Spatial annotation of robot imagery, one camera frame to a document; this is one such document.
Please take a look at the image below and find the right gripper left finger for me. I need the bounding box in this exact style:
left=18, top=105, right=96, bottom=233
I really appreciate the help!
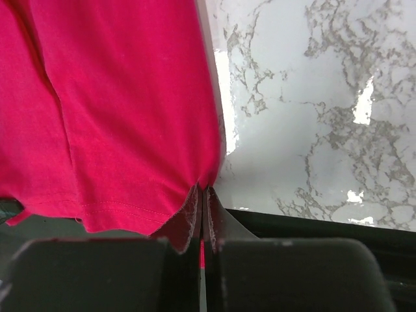
left=1, top=185, right=203, bottom=311

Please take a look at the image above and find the red t shirt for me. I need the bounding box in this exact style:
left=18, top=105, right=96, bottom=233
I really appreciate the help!
left=0, top=0, right=225, bottom=270

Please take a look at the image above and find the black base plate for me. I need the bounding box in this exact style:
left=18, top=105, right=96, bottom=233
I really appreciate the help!
left=0, top=198, right=416, bottom=312

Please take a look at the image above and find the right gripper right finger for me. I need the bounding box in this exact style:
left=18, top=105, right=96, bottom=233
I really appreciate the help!
left=203, top=187, right=396, bottom=311

